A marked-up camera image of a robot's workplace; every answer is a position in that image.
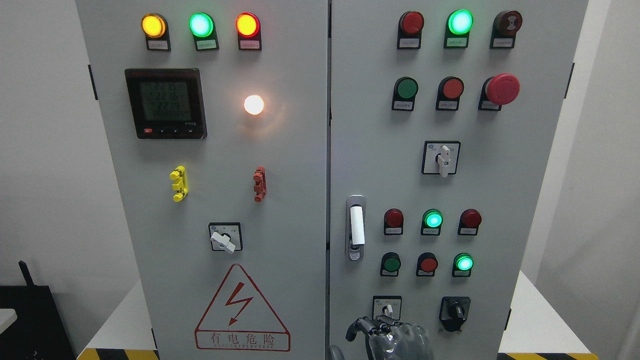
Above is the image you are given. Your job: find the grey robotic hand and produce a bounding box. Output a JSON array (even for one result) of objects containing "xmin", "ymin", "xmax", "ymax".
[{"xmin": 345, "ymin": 314, "xmax": 435, "ymax": 360}]

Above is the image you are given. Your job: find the silver door handle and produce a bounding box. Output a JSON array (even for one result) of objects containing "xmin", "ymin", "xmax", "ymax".
[{"xmin": 345, "ymin": 194, "xmax": 366, "ymax": 262}]

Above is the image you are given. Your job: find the right grey cabinet door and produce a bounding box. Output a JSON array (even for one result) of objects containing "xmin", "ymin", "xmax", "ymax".
[{"xmin": 328, "ymin": 0, "xmax": 588, "ymax": 360}]

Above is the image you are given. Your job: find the grey cabinet door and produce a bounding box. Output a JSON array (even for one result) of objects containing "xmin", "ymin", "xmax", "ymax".
[
  {"xmin": 328, "ymin": 0, "xmax": 588, "ymax": 360},
  {"xmin": 77, "ymin": 0, "xmax": 329, "ymax": 360}
]

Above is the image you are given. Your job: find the left grey cabinet door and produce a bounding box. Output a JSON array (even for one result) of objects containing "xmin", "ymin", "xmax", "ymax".
[{"xmin": 77, "ymin": 0, "xmax": 329, "ymax": 360}]

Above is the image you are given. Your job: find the green push button lower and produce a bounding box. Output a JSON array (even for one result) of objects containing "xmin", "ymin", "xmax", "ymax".
[{"xmin": 379, "ymin": 251, "xmax": 402, "ymax": 277}]

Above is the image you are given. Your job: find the red push button lower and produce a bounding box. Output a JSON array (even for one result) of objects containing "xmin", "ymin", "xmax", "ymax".
[{"xmin": 415, "ymin": 251, "xmax": 439, "ymax": 277}]

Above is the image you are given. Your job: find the red push button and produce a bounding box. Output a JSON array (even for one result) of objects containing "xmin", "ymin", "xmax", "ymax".
[
  {"xmin": 435, "ymin": 76, "xmax": 465, "ymax": 111},
  {"xmin": 415, "ymin": 251, "xmax": 439, "ymax": 277}
]

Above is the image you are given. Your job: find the green lit button lower right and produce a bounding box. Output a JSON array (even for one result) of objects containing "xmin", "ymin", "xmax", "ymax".
[{"xmin": 451, "ymin": 252, "xmax": 474, "ymax": 278}]

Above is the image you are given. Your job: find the dark red indicator middle left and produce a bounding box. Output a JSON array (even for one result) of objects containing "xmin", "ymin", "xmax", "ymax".
[{"xmin": 383, "ymin": 208, "xmax": 404, "ymax": 236}]

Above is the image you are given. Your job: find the dark red indicator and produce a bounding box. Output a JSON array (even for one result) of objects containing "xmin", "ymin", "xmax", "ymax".
[
  {"xmin": 397, "ymin": 11, "xmax": 425, "ymax": 50},
  {"xmin": 383, "ymin": 208, "xmax": 404, "ymax": 236},
  {"xmin": 457, "ymin": 208, "xmax": 483, "ymax": 236}
]

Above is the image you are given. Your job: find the green lit indicator middle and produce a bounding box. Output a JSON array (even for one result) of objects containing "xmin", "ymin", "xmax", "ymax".
[{"xmin": 420, "ymin": 208, "xmax": 443, "ymax": 236}]

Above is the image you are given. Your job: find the dark red indicator middle right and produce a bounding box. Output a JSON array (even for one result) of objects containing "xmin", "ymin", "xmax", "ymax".
[{"xmin": 457, "ymin": 208, "xmax": 483, "ymax": 236}]

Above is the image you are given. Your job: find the red electric hazard warning sign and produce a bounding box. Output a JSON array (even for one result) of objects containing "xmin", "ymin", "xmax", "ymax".
[{"xmin": 194, "ymin": 263, "xmax": 291, "ymax": 353}]

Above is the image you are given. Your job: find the red terminal clip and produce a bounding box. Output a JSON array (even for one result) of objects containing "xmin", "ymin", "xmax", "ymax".
[{"xmin": 253, "ymin": 166, "xmax": 267, "ymax": 203}]

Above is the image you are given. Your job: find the red push button upper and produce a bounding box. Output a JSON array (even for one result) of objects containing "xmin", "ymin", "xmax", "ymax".
[{"xmin": 435, "ymin": 76, "xmax": 465, "ymax": 111}]

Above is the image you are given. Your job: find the yellow terminal clip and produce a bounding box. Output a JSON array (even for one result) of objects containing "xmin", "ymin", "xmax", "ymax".
[{"xmin": 169, "ymin": 165, "xmax": 189, "ymax": 203}]

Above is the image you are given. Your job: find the white glowing indicator light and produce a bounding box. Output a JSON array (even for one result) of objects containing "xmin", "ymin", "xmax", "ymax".
[{"xmin": 243, "ymin": 95, "xmax": 265, "ymax": 116}]

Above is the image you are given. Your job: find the red emergency stop mushroom button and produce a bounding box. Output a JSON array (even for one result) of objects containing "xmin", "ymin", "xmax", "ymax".
[{"xmin": 478, "ymin": 72, "xmax": 521, "ymax": 112}]

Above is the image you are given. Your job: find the dark red indicator top right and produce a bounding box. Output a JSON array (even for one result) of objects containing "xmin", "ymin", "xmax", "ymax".
[{"xmin": 397, "ymin": 11, "xmax": 425, "ymax": 50}]

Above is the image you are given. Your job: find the bright green indicator top right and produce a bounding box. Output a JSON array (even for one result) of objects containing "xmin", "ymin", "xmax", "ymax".
[{"xmin": 443, "ymin": 9, "xmax": 474, "ymax": 49}]

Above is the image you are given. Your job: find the black digital power meter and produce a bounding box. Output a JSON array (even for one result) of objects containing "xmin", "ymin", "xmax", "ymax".
[{"xmin": 125, "ymin": 68, "xmax": 208, "ymax": 140}]

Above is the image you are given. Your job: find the dark buzzer unit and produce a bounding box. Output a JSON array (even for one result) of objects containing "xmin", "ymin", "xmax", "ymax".
[{"xmin": 490, "ymin": 10, "xmax": 523, "ymax": 49}]

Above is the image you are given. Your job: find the red-orange indicator light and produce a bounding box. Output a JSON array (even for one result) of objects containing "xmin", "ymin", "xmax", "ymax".
[{"xmin": 235, "ymin": 12, "xmax": 262, "ymax": 51}]

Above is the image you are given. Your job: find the black box with antenna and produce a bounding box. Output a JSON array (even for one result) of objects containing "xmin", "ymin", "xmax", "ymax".
[{"xmin": 0, "ymin": 260, "xmax": 76, "ymax": 360}]

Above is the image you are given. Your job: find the green indicator light top left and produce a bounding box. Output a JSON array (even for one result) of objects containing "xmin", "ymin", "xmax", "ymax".
[{"xmin": 189, "ymin": 12, "xmax": 219, "ymax": 51}]

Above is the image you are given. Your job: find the yellow indicator light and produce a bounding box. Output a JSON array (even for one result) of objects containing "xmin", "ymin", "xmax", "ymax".
[{"xmin": 141, "ymin": 13, "xmax": 171, "ymax": 51}]

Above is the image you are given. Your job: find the black rotary knob switch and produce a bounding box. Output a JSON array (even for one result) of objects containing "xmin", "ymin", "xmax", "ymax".
[{"xmin": 439, "ymin": 296, "xmax": 471, "ymax": 332}]

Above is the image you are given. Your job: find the white lever selector switch upper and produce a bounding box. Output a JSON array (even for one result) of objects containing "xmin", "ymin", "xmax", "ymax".
[{"xmin": 422, "ymin": 140, "xmax": 461, "ymax": 178}]

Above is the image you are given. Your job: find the white lever selector switch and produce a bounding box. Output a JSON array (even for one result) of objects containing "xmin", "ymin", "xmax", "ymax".
[
  {"xmin": 208, "ymin": 222, "xmax": 243, "ymax": 254},
  {"xmin": 422, "ymin": 140, "xmax": 461, "ymax": 178}
]

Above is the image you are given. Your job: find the white lever selector switch left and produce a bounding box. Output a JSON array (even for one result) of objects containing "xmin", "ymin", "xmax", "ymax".
[{"xmin": 208, "ymin": 222, "xmax": 243, "ymax": 254}]

